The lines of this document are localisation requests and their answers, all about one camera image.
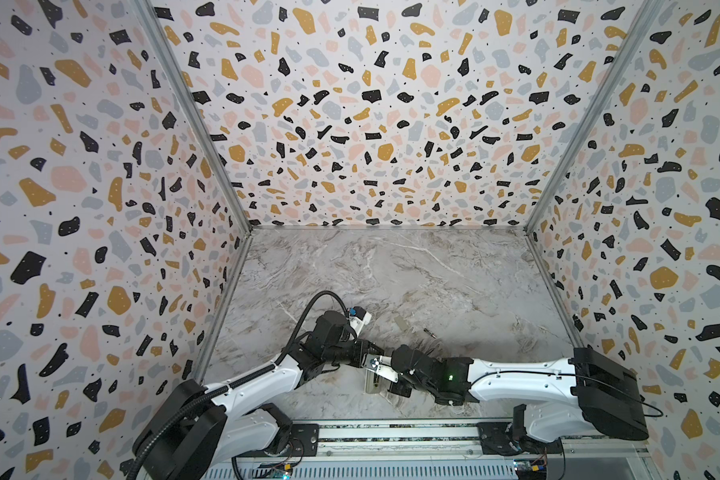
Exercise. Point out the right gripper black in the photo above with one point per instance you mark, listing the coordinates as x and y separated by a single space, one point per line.
405 362

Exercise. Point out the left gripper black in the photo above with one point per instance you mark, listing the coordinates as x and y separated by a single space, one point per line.
361 346

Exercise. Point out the white remote control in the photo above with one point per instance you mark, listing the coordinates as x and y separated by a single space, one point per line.
373 383

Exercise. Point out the beige battery compartment cover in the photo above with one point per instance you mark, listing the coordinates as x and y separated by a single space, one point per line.
402 323

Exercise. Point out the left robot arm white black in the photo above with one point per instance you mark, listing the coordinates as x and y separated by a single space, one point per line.
198 426

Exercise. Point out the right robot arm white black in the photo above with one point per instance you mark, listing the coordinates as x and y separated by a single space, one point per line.
584 393

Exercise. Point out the white ventilation grille strip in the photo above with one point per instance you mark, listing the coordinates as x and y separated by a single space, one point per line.
448 469

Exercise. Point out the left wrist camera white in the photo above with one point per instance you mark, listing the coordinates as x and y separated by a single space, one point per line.
358 319

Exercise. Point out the aluminium mounting rail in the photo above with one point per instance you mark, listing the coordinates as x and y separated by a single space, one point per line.
371 440

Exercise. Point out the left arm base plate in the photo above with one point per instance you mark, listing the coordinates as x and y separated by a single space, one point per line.
269 432

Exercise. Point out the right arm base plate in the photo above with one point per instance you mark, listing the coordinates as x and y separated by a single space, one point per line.
510 438

